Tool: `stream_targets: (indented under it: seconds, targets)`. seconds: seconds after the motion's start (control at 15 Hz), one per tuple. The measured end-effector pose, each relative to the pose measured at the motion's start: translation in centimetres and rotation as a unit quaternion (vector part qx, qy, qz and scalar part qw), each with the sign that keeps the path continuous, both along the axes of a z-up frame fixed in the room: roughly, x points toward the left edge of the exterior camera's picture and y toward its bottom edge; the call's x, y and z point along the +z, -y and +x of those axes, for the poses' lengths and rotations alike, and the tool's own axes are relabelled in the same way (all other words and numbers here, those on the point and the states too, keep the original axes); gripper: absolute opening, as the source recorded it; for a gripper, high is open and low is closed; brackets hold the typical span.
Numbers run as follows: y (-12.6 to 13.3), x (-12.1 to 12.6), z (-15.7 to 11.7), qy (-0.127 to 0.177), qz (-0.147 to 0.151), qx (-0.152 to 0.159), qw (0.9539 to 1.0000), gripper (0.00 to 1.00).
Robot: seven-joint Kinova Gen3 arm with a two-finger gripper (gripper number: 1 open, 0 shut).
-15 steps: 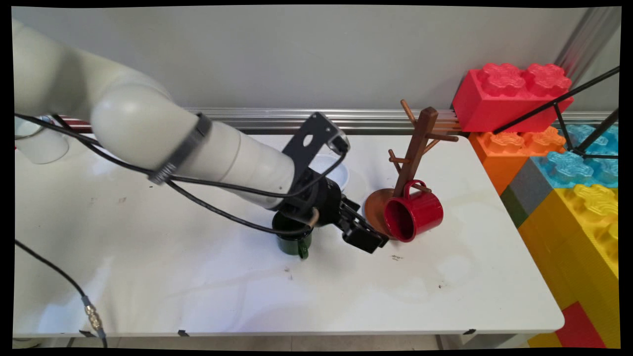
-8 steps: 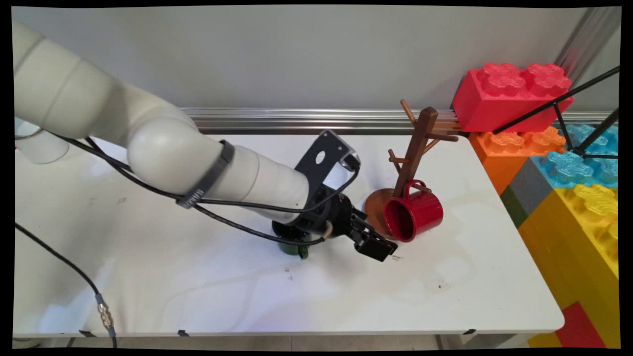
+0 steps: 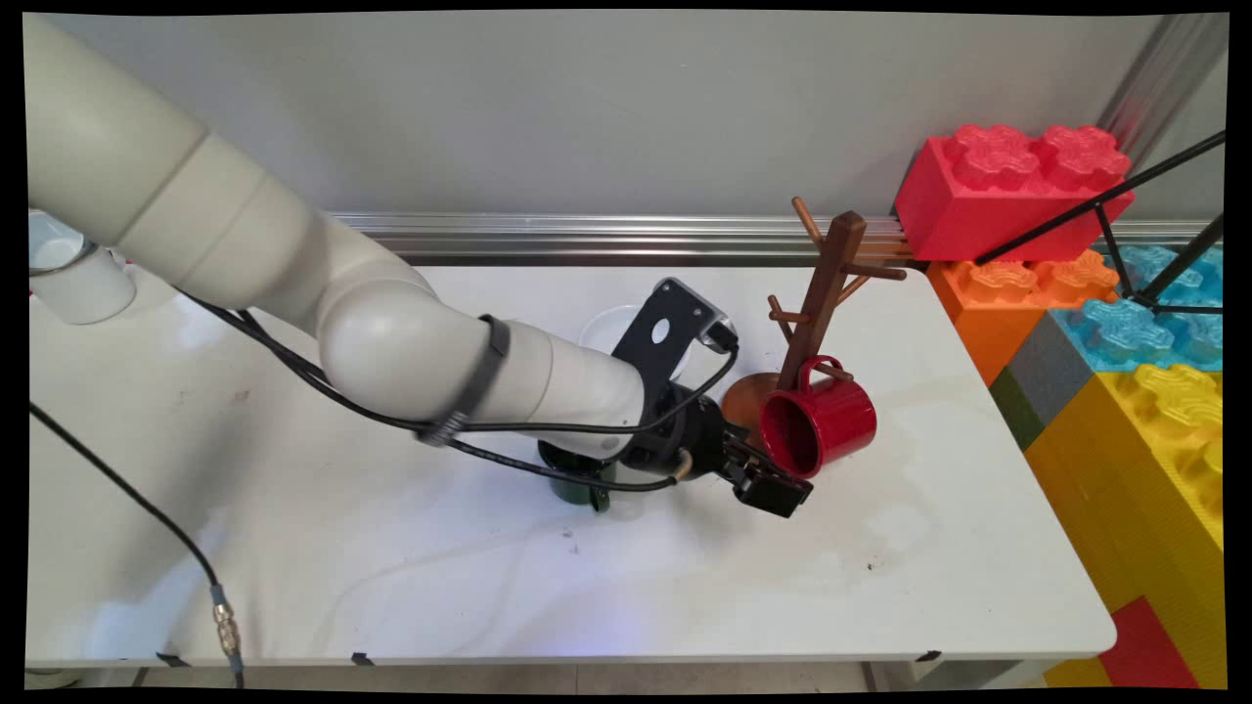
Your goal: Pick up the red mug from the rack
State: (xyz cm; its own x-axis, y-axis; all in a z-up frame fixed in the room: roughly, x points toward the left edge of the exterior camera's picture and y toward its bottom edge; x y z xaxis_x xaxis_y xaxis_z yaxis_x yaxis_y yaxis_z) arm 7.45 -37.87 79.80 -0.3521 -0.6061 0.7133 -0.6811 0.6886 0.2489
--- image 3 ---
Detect dark green giant building brick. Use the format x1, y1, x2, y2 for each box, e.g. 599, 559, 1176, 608
988, 367, 1048, 453

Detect dark green enamel mug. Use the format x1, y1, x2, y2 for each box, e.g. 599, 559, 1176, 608
537, 440, 620, 514

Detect black tripod rods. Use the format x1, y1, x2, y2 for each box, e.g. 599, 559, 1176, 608
973, 132, 1227, 320

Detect white mug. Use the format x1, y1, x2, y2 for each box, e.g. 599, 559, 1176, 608
28, 209, 137, 327

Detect white bowl blue outside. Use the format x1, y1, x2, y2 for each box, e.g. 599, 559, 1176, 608
579, 304, 697, 384

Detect grey giant building brick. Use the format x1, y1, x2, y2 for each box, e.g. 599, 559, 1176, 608
1006, 311, 1096, 412

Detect black camera cable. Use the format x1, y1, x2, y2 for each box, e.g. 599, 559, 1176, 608
181, 291, 742, 437

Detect black velcro strap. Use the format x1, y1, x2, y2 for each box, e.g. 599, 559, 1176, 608
419, 314, 513, 450

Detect brown wooden mug tree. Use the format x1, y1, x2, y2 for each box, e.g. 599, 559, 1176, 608
722, 198, 912, 433

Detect slanted aluminium profile post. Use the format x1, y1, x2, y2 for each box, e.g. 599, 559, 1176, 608
1094, 14, 1230, 189

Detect red speckled enamel mug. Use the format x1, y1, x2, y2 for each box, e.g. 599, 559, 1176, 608
760, 355, 878, 480

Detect yellow giant building brick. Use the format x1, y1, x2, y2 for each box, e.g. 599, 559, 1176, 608
1022, 364, 1226, 690

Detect orange giant building brick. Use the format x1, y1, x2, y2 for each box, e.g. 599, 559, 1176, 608
924, 249, 1121, 388

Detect aluminium rail along table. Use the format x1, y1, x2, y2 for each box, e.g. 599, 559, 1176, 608
328, 211, 1216, 269

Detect small red giant building brick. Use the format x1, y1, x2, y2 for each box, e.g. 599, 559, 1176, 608
1095, 596, 1200, 690

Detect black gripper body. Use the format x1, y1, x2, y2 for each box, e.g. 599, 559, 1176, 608
622, 381, 746, 486

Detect light blue giant building brick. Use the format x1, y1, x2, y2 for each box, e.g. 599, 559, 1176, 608
1049, 244, 1226, 377

